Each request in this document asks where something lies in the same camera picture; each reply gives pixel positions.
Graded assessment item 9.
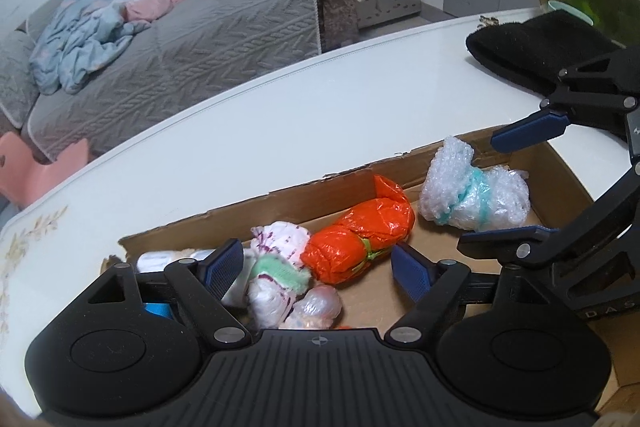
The pink cloth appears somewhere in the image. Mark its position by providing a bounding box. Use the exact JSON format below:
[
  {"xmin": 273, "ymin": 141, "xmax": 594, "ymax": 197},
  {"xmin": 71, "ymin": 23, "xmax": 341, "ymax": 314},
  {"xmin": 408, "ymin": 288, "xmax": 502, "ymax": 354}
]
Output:
[{"xmin": 122, "ymin": 0, "xmax": 193, "ymax": 24}]

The brown cardboard box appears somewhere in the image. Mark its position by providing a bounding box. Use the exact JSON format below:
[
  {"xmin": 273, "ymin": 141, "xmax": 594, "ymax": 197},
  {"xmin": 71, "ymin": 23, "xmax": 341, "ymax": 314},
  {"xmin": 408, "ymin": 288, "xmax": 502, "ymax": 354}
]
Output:
[{"xmin": 102, "ymin": 126, "xmax": 640, "ymax": 390}]

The light blue blanket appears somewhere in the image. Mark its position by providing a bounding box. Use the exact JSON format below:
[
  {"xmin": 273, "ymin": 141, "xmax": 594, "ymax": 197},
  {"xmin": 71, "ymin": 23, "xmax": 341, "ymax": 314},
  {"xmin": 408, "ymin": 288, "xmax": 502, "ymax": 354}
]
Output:
[{"xmin": 29, "ymin": 0, "xmax": 193, "ymax": 96}]

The grey sofa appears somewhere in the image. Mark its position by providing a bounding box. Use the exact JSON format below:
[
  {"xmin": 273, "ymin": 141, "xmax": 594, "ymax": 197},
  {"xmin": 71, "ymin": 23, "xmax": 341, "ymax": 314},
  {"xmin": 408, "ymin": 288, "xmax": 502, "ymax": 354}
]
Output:
[{"xmin": 0, "ymin": 0, "xmax": 362, "ymax": 162}]

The patterned bundle with green band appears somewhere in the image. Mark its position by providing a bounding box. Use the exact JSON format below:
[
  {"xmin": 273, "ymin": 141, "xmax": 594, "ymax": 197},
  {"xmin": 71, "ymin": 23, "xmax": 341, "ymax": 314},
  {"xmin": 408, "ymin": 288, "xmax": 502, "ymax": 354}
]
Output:
[{"xmin": 245, "ymin": 221, "xmax": 313, "ymax": 330}]

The white sock roll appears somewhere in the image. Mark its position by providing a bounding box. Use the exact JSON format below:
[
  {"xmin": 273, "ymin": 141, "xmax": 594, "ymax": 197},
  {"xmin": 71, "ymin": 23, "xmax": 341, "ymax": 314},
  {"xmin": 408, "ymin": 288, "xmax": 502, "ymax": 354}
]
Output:
[{"xmin": 136, "ymin": 248, "xmax": 251, "ymax": 308}]

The bubble wrap bundle teal band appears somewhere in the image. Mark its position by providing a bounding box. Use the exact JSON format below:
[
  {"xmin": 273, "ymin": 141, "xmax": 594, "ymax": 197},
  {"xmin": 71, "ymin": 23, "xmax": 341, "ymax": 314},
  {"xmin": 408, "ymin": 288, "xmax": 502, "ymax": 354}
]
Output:
[{"xmin": 420, "ymin": 136, "xmax": 532, "ymax": 228}]

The black knit cloth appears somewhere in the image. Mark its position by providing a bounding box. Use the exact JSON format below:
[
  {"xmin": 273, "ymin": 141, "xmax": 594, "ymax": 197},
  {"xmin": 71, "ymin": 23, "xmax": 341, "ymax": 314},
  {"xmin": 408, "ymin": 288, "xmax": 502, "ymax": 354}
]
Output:
[{"xmin": 465, "ymin": 11, "xmax": 626, "ymax": 96}]

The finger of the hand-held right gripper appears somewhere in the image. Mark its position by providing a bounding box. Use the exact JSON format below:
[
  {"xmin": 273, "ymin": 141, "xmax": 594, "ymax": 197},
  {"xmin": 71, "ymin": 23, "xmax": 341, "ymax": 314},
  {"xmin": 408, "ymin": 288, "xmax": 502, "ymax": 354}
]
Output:
[
  {"xmin": 456, "ymin": 156, "xmax": 640, "ymax": 269},
  {"xmin": 490, "ymin": 48, "xmax": 640, "ymax": 154}
]

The orange plastic bundle green tie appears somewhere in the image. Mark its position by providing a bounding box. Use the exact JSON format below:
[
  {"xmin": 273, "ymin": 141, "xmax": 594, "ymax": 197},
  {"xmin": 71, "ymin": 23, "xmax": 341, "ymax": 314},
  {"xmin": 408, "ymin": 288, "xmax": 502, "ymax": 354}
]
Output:
[{"xmin": 300, "ymin": 174, "xmax": 417, "ymax": 285}]

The pale pink plastic bundle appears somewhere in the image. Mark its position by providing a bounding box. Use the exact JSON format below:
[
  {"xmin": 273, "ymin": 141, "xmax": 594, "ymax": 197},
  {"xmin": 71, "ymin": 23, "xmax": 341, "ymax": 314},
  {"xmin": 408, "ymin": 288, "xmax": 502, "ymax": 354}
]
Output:
[{"xmin": 280, "ymin": 284, "xmax": 345, "ymax": 332}]

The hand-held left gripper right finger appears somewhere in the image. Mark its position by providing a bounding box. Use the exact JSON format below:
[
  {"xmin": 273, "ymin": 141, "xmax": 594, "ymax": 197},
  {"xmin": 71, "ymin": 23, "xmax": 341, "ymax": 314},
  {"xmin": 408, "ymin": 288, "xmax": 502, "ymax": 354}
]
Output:
[{"xmin": 384, "ymin": 243, "xmax": 552, "ymax": 350}]

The pink stool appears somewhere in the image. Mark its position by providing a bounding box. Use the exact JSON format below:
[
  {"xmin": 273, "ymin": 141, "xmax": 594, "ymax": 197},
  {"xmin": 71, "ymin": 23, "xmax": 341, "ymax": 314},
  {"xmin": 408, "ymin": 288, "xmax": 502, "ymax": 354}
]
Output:
[{"xmin": 0, "ymin": 132, "xmax": 92, "ymax": 208}]

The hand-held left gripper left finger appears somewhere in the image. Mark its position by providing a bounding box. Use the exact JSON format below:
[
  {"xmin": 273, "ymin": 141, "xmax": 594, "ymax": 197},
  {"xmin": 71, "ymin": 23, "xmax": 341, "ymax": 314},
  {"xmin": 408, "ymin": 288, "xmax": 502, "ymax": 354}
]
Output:
[{"xmin": 87, "ymin": 238, "xmax": 253, "ymax": 350}]

